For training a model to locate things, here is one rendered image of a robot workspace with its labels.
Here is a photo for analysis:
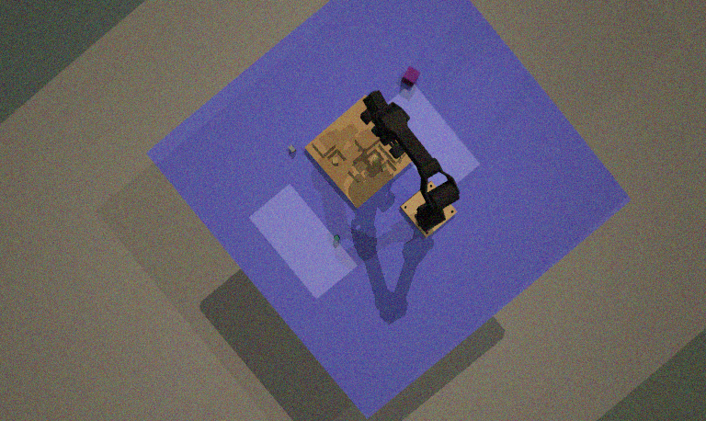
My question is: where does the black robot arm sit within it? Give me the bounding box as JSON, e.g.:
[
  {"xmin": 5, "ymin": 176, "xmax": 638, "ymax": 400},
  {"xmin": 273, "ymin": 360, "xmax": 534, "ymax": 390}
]
[{"xmin": 363, "ymin": 90, "xmax": 460, "ymax": 232}]

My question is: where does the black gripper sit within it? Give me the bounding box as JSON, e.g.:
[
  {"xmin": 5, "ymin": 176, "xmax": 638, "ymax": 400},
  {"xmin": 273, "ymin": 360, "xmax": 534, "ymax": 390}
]
[{"xmin": 360, "ymin": 109, "xmax": 405, "ymax": 159}]

